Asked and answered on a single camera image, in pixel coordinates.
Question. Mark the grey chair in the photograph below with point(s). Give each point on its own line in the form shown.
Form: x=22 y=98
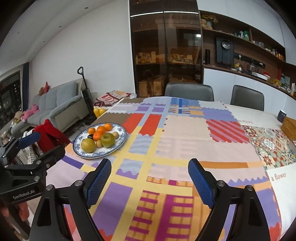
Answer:
x=192 y=91
x=247 y=98

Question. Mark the floral patterned table mat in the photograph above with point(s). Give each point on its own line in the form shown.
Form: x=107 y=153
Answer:
x=272 y=146

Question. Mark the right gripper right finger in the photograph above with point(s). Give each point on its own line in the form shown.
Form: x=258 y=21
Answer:
x=249 y=221

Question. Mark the grey sofa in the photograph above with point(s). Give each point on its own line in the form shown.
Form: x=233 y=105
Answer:
x=63 y=105

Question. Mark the dark glass display cabinet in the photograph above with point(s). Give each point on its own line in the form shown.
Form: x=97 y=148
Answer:
x=166 y=42

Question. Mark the woven wicker basket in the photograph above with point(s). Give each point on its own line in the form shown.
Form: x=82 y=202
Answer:
x=289 y=128

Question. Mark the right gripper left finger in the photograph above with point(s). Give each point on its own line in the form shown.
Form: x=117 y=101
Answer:
x=50 y=222

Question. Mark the colourful patchwork tablecloth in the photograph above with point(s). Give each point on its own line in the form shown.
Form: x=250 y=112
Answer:
x=149 y=195

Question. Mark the black thermos bottle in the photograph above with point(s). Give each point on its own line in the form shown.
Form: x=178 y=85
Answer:
x=207 y=57

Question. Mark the grey chair right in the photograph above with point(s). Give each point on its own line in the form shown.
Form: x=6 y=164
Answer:
x=247 y=98

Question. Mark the black water dispenser appliance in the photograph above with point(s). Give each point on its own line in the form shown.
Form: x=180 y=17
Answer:
x=224 y=51

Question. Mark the black upright vacuum cleaner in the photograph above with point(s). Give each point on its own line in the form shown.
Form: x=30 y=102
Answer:
x=87 y=97

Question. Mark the yellow chair back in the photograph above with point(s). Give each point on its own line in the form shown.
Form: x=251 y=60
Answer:
x=99 y=112

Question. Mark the orange mandarin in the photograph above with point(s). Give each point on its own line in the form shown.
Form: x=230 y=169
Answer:
x=101 y=129
x=97 y=136
x=108 y=126
x=92 y=131

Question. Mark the blue white porcelain plate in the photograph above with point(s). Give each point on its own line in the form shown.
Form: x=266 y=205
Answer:
x=99 y=152

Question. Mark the yellow green pear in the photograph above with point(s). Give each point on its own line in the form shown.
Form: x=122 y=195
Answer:
x=88 y=145

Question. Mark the red jacket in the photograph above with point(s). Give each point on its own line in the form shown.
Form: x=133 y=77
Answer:
x=50 y=137

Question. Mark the grey chair left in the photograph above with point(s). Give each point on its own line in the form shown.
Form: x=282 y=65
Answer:
x=192 y=91

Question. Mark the brown kiwi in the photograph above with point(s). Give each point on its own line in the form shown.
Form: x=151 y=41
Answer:
x=116 y=135
x=99 y=144

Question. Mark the pink plush toy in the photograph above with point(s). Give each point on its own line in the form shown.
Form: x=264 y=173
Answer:
x=26 y=114

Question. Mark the dark blue mug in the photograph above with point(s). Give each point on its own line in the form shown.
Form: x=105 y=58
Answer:
x=281 y=116

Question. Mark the green apple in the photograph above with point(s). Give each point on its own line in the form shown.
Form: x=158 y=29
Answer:
x=107 y=140

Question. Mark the folded striped cloth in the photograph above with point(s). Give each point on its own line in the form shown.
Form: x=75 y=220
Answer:
x=113 y=97

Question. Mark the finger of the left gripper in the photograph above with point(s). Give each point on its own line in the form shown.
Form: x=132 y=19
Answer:
x=25 y=140
x=48 y=159

